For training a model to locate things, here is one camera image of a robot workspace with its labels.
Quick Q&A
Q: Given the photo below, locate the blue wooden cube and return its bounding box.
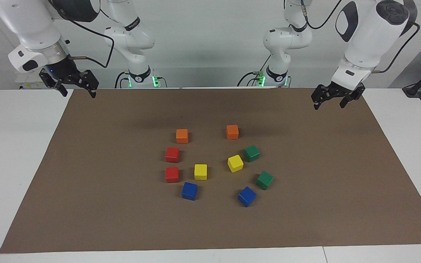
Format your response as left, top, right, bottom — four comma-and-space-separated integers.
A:
238, 186, 257, 207
181, 182, 198, 201

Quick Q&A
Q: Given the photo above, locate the yellow wooden cube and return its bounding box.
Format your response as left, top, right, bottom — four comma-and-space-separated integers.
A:
194, 164, 208, 180
227, 155, 244, 173

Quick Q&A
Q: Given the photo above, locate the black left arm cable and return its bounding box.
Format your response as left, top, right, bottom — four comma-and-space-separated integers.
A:
300, 0, 420, 73

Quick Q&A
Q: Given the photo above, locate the white box with yellow label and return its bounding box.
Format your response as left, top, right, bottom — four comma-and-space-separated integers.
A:
15, 72, 46, 89

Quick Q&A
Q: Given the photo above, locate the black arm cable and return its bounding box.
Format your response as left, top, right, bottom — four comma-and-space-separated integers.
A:
48, 0, 115, 69
300, 0, 420, 73

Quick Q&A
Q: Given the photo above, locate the red wooden cube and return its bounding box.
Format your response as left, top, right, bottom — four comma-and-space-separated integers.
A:
165, 167, 180, 183
165, 147, 180, 163

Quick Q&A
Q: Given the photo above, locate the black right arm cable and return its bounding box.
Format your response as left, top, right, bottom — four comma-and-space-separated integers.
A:
48, 0, 115, 69

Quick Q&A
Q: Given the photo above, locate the black base cable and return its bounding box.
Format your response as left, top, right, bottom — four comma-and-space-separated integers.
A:
237, 55, 271, 87
115, 71, 130, 88

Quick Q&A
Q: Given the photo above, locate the brown table mat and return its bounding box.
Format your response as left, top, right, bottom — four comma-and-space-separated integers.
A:
0, 88, 421, 254

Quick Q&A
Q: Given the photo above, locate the green wooden cube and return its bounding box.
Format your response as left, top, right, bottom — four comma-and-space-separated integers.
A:
256, 171, 274, 190
243, 145, 261, 163

